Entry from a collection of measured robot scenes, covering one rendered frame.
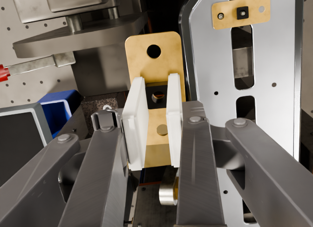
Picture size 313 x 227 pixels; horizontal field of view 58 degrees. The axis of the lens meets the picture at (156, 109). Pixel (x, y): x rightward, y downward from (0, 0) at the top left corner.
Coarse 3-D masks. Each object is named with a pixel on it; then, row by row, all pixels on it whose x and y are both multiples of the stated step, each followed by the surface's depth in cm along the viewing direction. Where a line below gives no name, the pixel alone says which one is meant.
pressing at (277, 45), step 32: (192, 0) 41; (224, 0) 42; (288, 0) 41; (192, 32) 43; (224, 32) 43; (256, 32) 43; (288, 32) 43; (192, 64) 45; (224, 64) 45; (256, 64) 45; (288, 64) 45; (192, 96) 47; (224, 96) 47; (256, 96) 47; (288, 96) 47; (288, 128) 49; (256, 224) 57
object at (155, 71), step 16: (176, 32) 19; (128, 48) 19; (144, 48) 19; (160, 48) 19; (176, 48) 19; (128, 64) 20; (144, 64) 20; (160, 64) 20; (176, 64) 20; (144, 80) 20; (160, 80) 20; (160, 112) 21
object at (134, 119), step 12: (132, 84) 18; (144, 84) 19; (132, 96) 16; (144, 96) 18; (132, 108) 14; (144, 108) 18; (132, 120) 13; (144, 120) 17; (132, 132) 13; (144, 132) 16; (132, 144) 14; (144, 144) 16; (132, 156) 14; (144, 156) 15; (132, 168) 14
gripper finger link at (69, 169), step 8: (120, 112) 16; (120, 120) 15; (80, 144) 13; (88, 144) 13; (80, 152) 12; (120, 152) 13; (72, 160) 12; (80, 160) 12; (64, 168) 12; (72, 168) 12; (64, 176) 12; (72, 176) 12
